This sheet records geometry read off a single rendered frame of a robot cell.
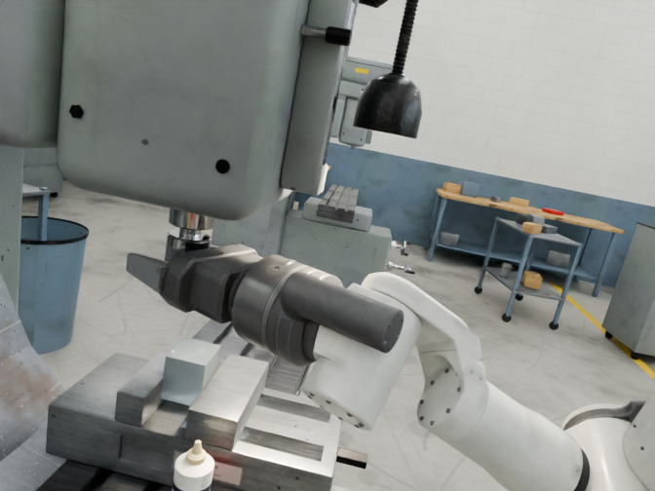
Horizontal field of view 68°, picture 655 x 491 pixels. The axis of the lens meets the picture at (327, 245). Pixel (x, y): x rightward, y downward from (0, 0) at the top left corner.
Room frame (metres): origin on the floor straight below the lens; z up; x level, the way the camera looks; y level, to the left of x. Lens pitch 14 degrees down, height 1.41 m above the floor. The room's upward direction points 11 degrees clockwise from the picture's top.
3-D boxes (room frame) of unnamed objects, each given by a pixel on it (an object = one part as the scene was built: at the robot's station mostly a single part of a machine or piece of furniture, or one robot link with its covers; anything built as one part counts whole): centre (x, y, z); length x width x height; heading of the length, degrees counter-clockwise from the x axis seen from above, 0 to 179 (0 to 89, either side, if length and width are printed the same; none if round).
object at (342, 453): (0.55, -0.08, 1.00); 0.04 x 0.02 x 0.02; 85
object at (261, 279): (0.45, 0.07, 1.23); 0.13 x 0.12 x 0.10; 150
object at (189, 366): (0.56, 0.14, 1.07); 0.06 x 0.05 x 0.06; 175
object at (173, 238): (0.50, 0.15, 1.26); 0.05 x 0.05 x 0.01
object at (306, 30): (0.46, 0.04, 1.49); 0.06 x 0.01 x 0.01; 85
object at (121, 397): (0.56, 0.11, 1.01); 0.35 x 0.15 x 0.11; 85
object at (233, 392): (0.56, 0.09, 1.05); 0.15 x 0.06 x 0.04; 175
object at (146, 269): (0.45, 0.17, 1.24); 0.06 x 0.02 x 0.03; 60
